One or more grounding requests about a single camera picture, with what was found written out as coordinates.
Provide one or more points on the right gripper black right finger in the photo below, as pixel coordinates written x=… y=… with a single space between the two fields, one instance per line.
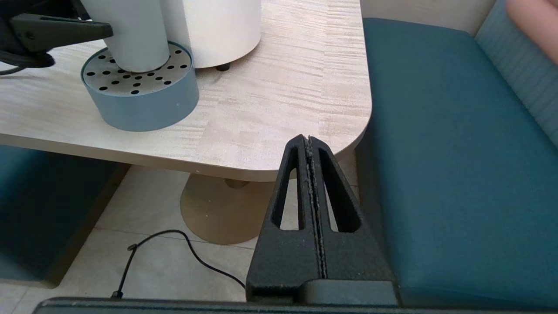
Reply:
x=353 y=257

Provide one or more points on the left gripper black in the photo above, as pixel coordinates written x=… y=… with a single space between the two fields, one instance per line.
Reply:
x=26 y=8

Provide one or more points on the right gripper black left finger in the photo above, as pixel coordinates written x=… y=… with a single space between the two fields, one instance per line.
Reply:
x=279 y=261

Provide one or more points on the grey plastic cup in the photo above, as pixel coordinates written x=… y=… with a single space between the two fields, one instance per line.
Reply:
x=135 y=39

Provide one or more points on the large blue-grey drip tray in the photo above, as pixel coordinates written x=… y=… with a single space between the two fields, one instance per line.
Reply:
x=144 y=109

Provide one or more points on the blue bench seat cushion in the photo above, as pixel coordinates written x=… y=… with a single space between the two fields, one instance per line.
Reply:
x=43 y=209
x=457 y=174

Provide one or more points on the large tea drink dispenser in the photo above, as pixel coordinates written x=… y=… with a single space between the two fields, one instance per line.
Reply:
x=218 y=30

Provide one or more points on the pink bolster cushion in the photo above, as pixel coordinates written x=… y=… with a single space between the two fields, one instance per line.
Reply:
x=538 y=22

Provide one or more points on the beige table pedestal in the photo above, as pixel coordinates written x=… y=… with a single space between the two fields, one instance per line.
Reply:
x=218 y=209

